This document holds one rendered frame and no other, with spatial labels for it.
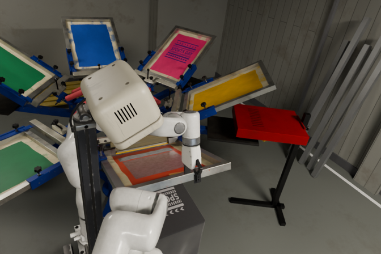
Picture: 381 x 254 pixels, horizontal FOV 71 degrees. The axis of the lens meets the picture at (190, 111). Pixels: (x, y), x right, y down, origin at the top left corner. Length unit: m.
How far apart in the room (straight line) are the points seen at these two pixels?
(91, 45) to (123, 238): 2.83
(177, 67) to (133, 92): 2.40
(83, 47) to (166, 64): 0.96
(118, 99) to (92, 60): 2.59
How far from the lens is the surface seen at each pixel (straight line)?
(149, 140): 1.86
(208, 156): 1.56
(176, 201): 1.81
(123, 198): 0.82
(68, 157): 1.04
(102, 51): 3.32
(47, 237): 2.95
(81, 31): 3.49
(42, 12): 5.17
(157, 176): 1.44
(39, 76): 2.93
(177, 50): 3.22
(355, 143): 4.19
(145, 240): 0.71
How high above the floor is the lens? 2.30
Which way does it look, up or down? 29 degrees down
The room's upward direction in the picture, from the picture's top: 7 degrees clockwise
